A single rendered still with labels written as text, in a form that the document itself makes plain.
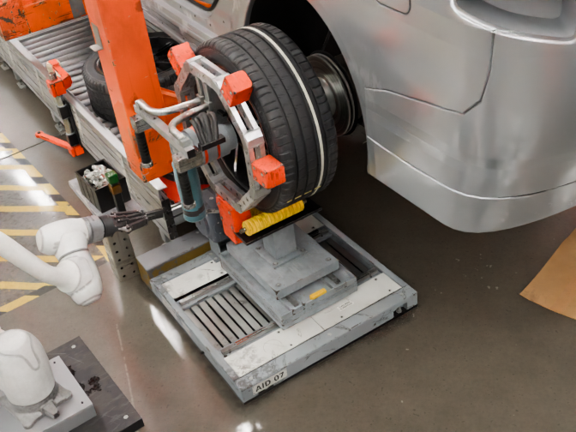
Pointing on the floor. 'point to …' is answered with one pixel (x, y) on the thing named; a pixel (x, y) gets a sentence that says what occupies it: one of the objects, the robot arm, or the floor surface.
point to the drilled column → (121, 255)
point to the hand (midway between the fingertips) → (153, 214)
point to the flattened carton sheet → (556, 280)
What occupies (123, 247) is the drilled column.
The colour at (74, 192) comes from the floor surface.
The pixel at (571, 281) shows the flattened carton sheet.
